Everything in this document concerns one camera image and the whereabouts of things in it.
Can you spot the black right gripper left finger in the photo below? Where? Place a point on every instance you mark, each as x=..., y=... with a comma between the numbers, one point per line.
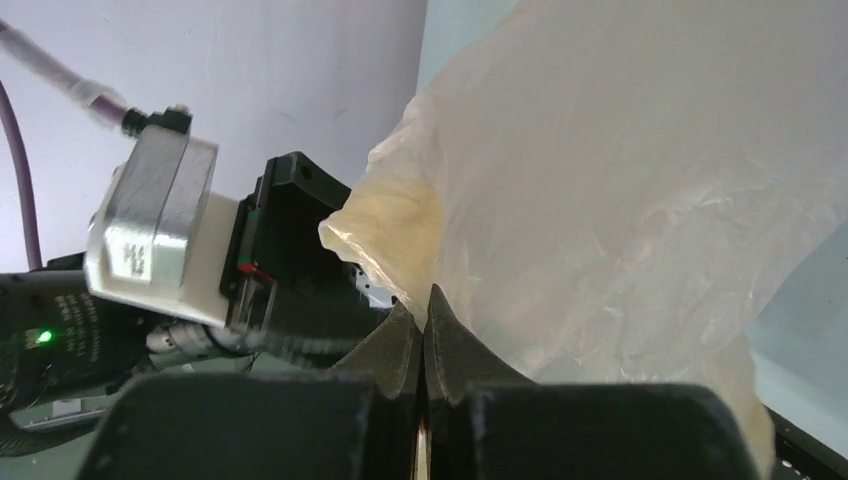
x=356, y=420

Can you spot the translucent white trash bag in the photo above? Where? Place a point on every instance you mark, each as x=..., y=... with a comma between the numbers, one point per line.
x=612, y=191

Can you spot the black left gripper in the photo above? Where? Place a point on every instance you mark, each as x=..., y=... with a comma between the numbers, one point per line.
x=294, y=299

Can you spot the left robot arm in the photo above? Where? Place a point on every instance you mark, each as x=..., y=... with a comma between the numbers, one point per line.
x=59, y=342

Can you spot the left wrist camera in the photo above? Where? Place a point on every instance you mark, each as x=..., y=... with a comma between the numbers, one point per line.
x=160, y=237

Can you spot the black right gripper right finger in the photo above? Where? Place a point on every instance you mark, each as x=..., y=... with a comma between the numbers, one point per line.
x=488, y=421

